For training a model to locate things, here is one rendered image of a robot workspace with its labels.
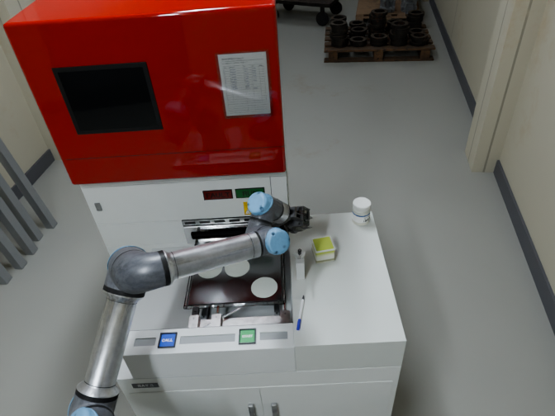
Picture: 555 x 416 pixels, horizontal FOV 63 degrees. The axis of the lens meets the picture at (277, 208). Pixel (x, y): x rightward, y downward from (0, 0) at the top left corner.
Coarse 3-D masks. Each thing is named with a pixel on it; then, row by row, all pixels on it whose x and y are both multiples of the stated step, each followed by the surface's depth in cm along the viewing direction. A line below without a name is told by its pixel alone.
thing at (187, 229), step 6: (240, 222) 192; (246, 222) 192; (186, 228) 192; (192, 228) 192; (198, 228) 192; (204, 228) 192; (210, 228) 192; (216, 228) 192; (222, 228) 192; (228, 228) 192; (234, 228) 192; (240, 228) 193; (246, 228) 193; (186, 234) 195; (234, 234) 197; (192, 240) 197
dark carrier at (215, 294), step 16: (208, 240) 191; (272, 256) 182; (224, 272) 177; (256, 272) 176; (272, 272) 175; (192, 288) 172; (208, 288) 171; (224, 288) 171; (240, 288) 170; (192, 304) 166; (208, 304) 166
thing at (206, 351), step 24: (144, 336) 149; (192, 336) 149; (216, 336) 148; (264, 336) 147; (288, 336) 146; (144, 360) 146; (168, 360) 146; (192, 360) 146; (216, 360) 147; (240, 360) 147; (264, 360) 147; (288, 360) 147
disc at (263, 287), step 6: (258, 282) 172; (264, 282) 171; (270, 282) 171; (276, 282) 171; (252, 288) 170; (258, 288) 170; (264, 288) 169; (270, 288) 169; (276, 288) 169; (258, 294) 167; (264, 294) 167; (270, 294) 167
